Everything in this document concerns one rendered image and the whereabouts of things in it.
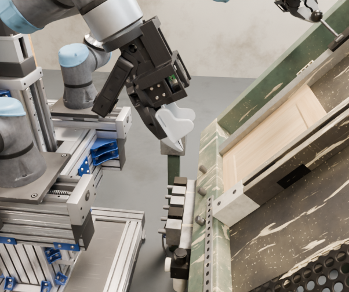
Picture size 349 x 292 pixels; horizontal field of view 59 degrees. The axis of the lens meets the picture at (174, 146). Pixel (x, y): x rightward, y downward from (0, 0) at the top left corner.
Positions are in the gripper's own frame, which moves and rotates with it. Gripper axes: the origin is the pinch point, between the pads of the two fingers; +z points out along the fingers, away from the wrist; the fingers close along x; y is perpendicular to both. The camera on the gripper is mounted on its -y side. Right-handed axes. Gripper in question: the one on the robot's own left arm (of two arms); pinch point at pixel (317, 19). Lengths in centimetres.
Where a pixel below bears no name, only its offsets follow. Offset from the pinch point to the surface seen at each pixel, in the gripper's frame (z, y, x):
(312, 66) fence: 8.1, -3.8, 13.0
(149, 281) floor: 40, 40, 143
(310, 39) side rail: 8.9, 15.1, 0.6
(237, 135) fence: 8.1, 7.1, 46.6
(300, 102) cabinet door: 10.2, -9.7, 25.2
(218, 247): 8, -34, 73
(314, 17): -2.8, -3.6, 1.8
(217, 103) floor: 70, 257, 37
